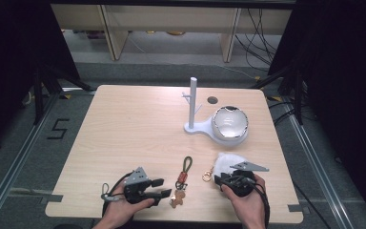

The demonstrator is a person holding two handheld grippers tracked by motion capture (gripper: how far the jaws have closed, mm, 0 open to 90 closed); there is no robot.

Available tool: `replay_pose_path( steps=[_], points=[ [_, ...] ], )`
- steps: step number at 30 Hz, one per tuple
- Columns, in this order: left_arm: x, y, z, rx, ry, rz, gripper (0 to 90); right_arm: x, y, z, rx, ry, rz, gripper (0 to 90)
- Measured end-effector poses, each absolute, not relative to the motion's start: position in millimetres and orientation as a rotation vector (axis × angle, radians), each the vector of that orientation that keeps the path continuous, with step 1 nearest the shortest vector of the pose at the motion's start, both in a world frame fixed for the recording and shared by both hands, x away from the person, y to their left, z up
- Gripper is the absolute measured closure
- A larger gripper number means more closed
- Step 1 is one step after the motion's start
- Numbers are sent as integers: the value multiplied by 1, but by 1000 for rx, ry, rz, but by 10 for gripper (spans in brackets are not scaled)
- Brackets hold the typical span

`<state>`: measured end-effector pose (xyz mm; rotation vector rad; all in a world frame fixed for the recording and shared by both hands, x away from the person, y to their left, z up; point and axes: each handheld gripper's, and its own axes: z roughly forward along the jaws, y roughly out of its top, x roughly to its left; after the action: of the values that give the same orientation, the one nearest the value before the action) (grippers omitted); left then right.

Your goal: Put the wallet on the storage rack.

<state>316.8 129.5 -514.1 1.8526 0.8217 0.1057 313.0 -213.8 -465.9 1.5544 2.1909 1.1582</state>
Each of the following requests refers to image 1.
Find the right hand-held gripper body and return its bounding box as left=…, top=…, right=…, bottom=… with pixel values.
left=219, top=160, right=271, bottom=198

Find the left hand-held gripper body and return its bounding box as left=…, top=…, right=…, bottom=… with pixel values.
left=122, top=166, right=155, bottom=205

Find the white fluffy pompom keychain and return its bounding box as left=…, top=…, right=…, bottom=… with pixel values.
left=201, top=152, right=248, bottom=183

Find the person's right hand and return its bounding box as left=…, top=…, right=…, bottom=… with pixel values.
left=220, top=174, right=267, bottom=225

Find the person's left hand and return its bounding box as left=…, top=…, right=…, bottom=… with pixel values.
left=103, top=185, right=155, bottom=224

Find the white bowl with silver rim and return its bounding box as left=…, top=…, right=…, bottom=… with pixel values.
left=211, top=105, right=250, bottom=140

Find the grey tape strip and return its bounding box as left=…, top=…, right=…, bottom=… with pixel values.
left=287, top=203, right=304, bottom=214
left=38, top=193, right=64, bottom=205

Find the white hook stand with tray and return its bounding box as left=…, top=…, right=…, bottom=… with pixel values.
left=181, top=76, right=249, bottom=148

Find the black metal stand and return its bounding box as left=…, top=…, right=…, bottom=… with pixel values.
left=251, top=64, right=305, bottom=126
left=32, top=62, right=93, bottom=126

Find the dark curtain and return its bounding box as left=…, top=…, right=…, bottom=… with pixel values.
left=0, top=0, right=81, bottom=156
left=267, top=0, right=366, bottom=223

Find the green cord keychain with charm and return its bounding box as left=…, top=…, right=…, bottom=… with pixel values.
left=169, top=156, right=194, bottom=210

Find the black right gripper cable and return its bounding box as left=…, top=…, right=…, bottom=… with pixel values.
left=222, top=176, right=272, bottom=229

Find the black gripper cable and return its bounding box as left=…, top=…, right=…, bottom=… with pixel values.
left=222, top=176, right=272, bottom=229
left=100, top=171, right=133, bottom=219

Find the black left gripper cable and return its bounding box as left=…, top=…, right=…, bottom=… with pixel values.
left=100, top=171, right=133, bottom=219

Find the metal floor rail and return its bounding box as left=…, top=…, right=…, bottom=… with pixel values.
left=0, top=92, right=62, bottom=229
left=284, top=98, right=355, bottom=229

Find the bundle of black cables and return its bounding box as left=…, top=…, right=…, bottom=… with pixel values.
left=234, top=8, right=283, bottom=73

